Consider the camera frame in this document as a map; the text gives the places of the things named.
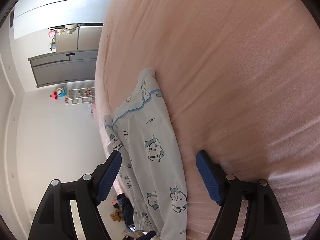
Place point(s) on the grey door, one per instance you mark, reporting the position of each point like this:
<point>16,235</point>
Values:
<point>65,67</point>

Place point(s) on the bed with pink sheet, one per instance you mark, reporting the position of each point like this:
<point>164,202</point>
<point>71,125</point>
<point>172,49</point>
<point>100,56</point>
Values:
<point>225,80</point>

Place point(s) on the navy garment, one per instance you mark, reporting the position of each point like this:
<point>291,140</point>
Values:
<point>126,210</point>

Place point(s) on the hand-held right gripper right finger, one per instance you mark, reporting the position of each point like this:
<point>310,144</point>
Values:
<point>208,177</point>

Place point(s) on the pink plush toy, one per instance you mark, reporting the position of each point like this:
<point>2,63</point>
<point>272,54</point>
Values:
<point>51,33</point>

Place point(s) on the brown teddy bear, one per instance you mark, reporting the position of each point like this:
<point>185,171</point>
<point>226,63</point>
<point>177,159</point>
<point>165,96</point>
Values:
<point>116,216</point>

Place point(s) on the white shelf rack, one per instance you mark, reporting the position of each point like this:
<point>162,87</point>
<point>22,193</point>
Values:
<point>80,96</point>

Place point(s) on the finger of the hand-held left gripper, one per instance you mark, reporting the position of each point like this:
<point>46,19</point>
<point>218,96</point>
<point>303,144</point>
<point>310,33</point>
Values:
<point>147,235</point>

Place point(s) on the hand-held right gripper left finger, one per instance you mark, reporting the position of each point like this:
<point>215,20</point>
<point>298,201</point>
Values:
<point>107,177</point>

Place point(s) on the cartoon print pajama top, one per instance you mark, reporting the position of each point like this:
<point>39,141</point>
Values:
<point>152,142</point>

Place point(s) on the red and blue plush toy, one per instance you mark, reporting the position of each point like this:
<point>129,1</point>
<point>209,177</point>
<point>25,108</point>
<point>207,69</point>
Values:
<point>58,93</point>

